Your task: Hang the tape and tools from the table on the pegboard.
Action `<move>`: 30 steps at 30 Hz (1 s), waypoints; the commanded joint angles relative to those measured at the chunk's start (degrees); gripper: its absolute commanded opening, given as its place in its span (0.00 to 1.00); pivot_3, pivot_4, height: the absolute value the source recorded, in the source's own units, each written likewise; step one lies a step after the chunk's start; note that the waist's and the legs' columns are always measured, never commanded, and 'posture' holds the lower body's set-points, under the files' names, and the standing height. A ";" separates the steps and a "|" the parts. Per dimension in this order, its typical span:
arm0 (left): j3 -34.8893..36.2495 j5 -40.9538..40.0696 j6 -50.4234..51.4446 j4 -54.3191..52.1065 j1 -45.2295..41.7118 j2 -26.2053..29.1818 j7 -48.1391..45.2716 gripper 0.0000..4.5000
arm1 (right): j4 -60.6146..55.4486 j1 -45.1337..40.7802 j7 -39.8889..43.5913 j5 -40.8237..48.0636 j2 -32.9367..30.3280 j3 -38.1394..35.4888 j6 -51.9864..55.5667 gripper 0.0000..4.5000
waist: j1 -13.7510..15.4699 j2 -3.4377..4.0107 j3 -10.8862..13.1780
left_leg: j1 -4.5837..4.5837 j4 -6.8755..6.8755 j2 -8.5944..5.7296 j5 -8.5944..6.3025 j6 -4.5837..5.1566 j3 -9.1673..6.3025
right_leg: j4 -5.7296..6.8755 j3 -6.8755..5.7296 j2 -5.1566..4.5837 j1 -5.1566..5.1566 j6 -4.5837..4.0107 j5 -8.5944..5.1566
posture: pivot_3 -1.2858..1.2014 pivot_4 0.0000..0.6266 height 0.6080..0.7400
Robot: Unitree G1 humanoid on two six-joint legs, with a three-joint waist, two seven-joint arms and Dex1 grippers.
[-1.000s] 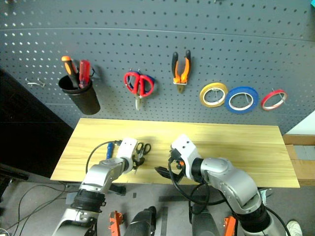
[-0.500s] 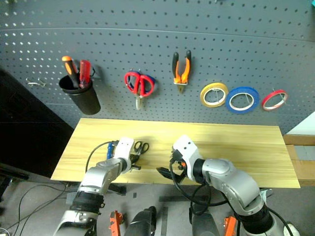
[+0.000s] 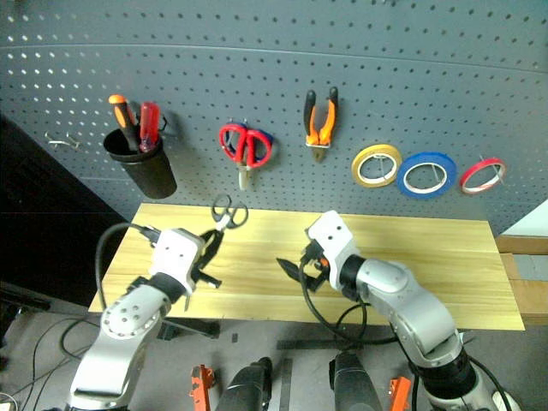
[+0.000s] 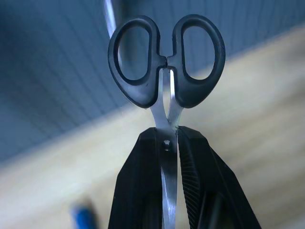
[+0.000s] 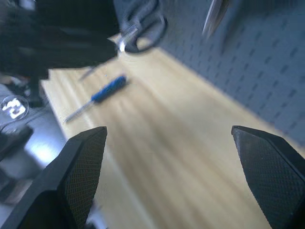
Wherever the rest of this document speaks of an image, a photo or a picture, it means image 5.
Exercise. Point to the thin silver metal tool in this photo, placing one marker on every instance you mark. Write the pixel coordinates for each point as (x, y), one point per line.
(87, 72)

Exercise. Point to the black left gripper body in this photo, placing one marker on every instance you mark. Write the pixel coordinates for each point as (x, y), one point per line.
(57, 33)

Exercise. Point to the clear round white marked object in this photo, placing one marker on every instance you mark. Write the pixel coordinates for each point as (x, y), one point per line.
(14, 107)

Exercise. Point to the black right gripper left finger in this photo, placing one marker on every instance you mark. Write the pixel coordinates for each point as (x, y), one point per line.
(78, 171)

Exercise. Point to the grey blue pegboard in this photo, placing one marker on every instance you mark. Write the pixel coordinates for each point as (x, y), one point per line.
(252, 62)

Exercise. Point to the black flat block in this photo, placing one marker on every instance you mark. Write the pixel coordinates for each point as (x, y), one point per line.
(13, 140)

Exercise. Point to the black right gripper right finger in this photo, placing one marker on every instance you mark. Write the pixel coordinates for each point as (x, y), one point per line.
(269, 171)

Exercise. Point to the silver metal pegboard hook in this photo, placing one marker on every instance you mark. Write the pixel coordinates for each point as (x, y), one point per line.
(127, 35)

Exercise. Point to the silver metal blade tool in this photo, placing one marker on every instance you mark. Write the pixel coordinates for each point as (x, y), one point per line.
(215, 16)

